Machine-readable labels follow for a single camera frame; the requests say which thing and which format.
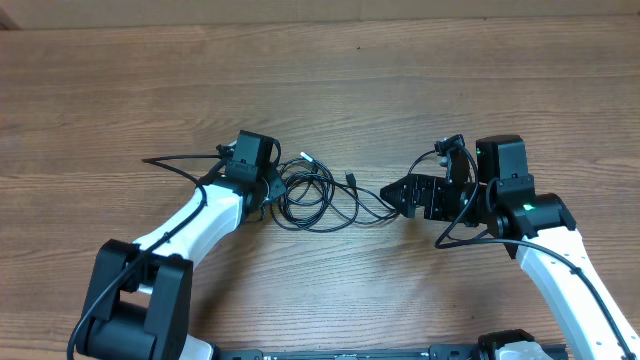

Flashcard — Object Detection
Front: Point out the black USB-A cable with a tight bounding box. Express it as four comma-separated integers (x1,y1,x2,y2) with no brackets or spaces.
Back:
269,151,337,234

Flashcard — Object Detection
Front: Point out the black thin plug cable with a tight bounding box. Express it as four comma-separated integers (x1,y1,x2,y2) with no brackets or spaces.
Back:
309,170,401,227

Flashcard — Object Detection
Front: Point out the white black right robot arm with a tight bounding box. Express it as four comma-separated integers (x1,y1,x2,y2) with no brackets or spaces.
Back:
380,134,639,359

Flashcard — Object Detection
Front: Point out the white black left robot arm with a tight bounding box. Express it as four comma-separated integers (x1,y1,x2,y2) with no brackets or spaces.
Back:
66,131,285,360

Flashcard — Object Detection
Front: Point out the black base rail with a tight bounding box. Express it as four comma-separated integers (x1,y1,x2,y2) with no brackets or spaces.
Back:
213,345,497,360

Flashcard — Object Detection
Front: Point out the cardboard back wall panel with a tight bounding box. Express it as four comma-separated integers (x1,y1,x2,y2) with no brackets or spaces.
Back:
1,0,639,30

